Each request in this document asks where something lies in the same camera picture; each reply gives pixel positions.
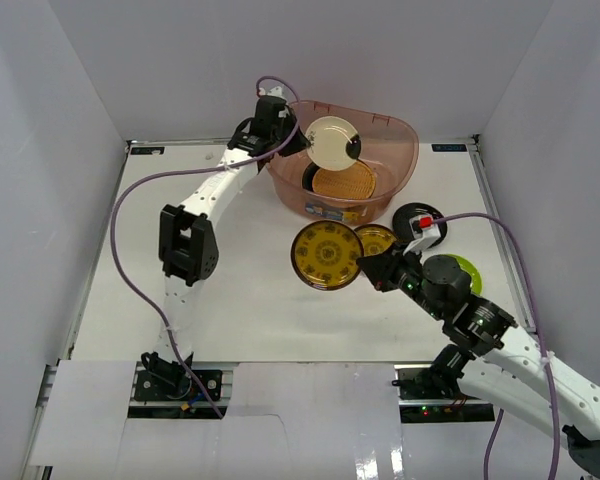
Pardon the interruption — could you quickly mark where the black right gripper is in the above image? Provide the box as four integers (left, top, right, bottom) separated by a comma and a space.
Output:
356, 240, 446, 322

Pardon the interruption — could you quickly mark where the cream plate with black spot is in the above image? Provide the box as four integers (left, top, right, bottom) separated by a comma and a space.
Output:
304, 116, 362, 171

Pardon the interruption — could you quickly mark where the yellow patterned plate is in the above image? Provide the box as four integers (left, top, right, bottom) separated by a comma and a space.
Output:
290, 220, 364, 291
355, 224, 397, 256

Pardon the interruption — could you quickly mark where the blue-grey glazed plate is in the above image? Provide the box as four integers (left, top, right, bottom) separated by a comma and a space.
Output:
302, 162, 320, 192

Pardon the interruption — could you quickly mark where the woven bamboo tray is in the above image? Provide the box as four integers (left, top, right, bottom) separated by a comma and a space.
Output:
311, 161, 376, 200

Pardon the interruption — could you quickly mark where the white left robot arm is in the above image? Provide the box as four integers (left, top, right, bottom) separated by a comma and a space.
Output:
141, 94, 308, 399

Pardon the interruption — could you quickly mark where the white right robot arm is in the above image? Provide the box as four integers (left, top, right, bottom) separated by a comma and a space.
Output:
357, 249, 600, 479

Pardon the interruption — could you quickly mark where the black plate right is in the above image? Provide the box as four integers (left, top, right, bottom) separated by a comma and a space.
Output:
392, 202, 448, 249

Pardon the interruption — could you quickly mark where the lime green plate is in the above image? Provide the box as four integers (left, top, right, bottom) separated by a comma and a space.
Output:
450, 254, 483, 295

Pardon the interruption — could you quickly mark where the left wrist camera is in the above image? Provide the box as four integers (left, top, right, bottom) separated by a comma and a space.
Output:
257, 85, 288, 101

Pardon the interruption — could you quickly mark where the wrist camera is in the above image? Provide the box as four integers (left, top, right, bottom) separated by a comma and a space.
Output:
404, 215, 441, 254
257, 85, 288, 101

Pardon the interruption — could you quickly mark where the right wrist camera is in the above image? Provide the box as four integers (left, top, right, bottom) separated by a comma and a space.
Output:
404, 215, 441, 254

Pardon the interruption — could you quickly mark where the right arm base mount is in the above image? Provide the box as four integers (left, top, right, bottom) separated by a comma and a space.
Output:
392, 363, 496, 425

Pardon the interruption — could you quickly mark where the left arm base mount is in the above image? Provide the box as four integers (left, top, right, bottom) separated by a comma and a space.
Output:
127, 352, 230, 420

